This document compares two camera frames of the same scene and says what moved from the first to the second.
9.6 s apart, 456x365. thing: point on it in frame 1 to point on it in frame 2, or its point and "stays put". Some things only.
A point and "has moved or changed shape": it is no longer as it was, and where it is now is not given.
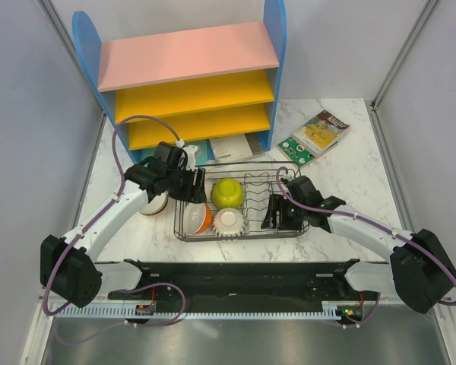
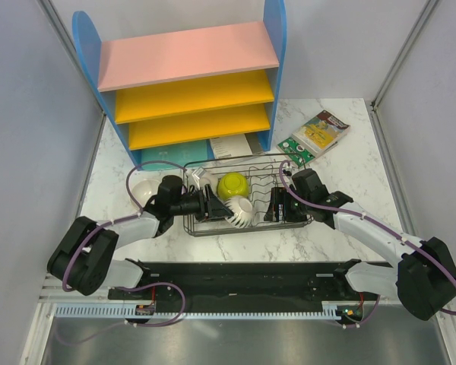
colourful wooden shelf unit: x=215 y=91 stays put
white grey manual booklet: x=237 y=147 stays put
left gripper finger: x=198 y=186 to x=214 y=207
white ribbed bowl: x=229 y=223 to x=242 y=208
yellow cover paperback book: x=322 y=131 stays put
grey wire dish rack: x=233 y=204 has moved or changed shape
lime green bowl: x=227 y=193 has moved or changed shape
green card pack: x=296 y=151 stays put
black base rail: x=310 y=283 stays put
